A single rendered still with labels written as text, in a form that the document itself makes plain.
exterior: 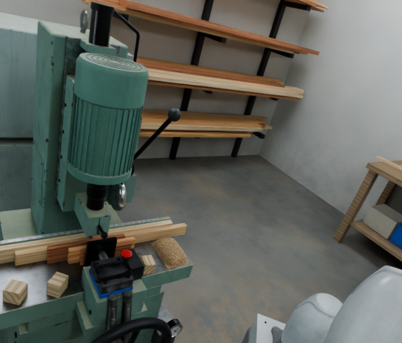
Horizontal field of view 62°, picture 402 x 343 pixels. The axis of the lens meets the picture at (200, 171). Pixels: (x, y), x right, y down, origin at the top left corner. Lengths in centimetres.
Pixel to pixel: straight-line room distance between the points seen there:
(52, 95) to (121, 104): 30
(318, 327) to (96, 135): 85
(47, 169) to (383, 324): 98
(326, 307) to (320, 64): 364
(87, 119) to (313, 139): 378
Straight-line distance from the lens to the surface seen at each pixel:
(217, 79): 343
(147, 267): 109
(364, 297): 62
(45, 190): 121
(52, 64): 105
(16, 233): 140
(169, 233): 126
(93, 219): 102
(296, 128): 459
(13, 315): 103
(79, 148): 91
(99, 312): 97
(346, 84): 426
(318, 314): 116
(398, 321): 62
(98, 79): 82
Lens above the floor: 167
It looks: 25 degrees down
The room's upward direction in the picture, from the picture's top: 16 degrees clockwise
